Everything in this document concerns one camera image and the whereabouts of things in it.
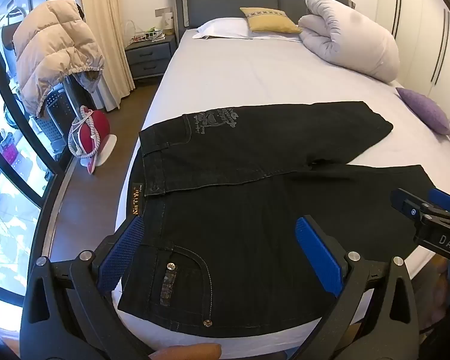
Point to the purple cushion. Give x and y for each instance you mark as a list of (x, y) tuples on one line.
[(427, 110)]

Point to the white wardrobe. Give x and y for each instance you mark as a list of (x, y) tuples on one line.
[(420, 26)]

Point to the rolled white duvet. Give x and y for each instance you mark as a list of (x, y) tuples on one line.
[(352, 37)]

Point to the yellow cushion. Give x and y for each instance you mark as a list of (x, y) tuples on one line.
[(272, 18)]

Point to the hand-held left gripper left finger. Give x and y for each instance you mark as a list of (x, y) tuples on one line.
[(122, 255)]

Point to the white pillow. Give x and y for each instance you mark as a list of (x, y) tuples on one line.
[(221, 26)]

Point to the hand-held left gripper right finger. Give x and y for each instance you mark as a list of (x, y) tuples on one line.
[(318, 255)]

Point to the bed with white sheet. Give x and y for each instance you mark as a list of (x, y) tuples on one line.
[(247, 75)]

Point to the grey nightstand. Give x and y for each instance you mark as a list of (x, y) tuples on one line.
[(150, 58)]

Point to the beige puffer jacket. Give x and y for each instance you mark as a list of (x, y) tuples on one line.
[(52, 48)]

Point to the cream curtain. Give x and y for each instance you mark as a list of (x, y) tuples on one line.
[(105, 26)]

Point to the red steam iron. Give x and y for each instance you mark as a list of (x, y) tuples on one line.
[(95, 131)]

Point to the black denim pants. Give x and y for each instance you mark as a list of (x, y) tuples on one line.
[(247, 202)]

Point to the glass sliding door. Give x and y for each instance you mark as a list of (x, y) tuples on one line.
[(7, 202)]

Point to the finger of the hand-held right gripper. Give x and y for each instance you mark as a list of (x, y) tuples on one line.
[(407, 202), (444, 198)]

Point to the person's left hand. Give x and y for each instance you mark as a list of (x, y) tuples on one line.
[(187, 352)]

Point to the wall socket plate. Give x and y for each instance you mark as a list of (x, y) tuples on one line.
[(162, 11)]

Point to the white card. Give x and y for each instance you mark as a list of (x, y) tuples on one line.
[(168, 22)]

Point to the black perforated chair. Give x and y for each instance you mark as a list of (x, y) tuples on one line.
[(56, 120)]

